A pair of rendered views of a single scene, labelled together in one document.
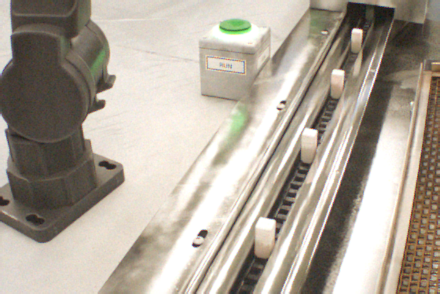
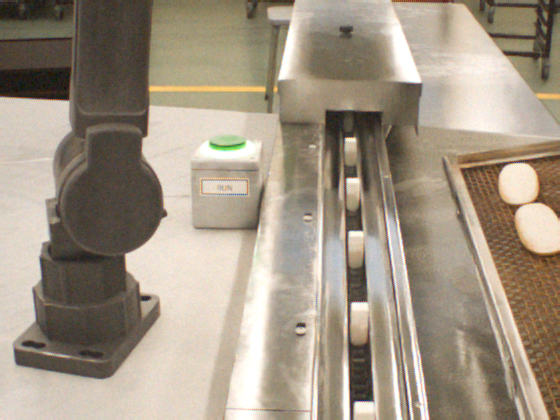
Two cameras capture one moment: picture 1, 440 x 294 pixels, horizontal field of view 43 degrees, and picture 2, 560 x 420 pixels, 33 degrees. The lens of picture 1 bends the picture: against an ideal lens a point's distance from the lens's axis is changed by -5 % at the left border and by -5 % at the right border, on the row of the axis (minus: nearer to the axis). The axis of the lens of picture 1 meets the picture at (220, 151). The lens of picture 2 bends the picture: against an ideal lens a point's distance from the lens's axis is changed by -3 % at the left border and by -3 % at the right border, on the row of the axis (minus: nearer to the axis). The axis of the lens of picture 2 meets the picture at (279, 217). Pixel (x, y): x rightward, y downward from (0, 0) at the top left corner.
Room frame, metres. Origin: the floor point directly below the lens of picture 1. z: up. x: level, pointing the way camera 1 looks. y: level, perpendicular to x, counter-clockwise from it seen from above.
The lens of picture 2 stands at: (-0.25, 0.24, 1.21)
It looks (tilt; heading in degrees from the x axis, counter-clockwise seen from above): 22 degrees down; 341
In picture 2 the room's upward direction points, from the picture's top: straight up
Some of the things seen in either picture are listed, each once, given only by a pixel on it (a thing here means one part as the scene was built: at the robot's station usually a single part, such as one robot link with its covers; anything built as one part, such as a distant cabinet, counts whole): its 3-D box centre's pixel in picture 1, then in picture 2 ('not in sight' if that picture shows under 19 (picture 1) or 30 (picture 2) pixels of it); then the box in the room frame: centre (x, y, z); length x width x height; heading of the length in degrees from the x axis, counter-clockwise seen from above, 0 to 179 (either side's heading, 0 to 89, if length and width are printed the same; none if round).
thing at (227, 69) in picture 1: (237, 72); (230, 198); (0.67, -0.02, 0.84); 0.08 x 0.08 x 0.11; 68
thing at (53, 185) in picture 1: (49, 161); (86, 292); (0.45, 0.16, 0.86); 0.12 x 0.09 x 0.08; 146
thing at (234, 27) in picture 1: (235, 30); (227, 147); (0.67, -0.02, 0.90); 0.04 x 0.04 x 0.02
